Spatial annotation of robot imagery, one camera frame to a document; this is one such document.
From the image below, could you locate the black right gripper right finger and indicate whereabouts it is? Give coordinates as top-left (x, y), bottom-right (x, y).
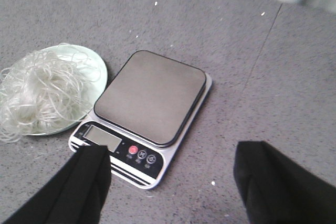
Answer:
top-left (233, 141), bottom-right (335, 223)

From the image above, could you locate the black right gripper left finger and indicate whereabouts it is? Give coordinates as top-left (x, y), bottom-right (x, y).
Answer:
top-left (5, 146), bottom-right (111, 223)

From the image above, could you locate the white vermicelli noodle bundle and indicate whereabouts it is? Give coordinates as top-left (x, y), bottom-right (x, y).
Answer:
top-left (1, 44), bottom-right (108, 143)

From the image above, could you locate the black silver kitchen scale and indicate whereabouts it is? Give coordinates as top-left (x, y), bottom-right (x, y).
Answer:
top-left (69, 50), bottom-right (212, 189)

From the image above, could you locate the light green plastic plate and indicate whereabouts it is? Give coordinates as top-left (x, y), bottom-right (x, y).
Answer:
top-left (22, 44), bottom-right (108, 136)

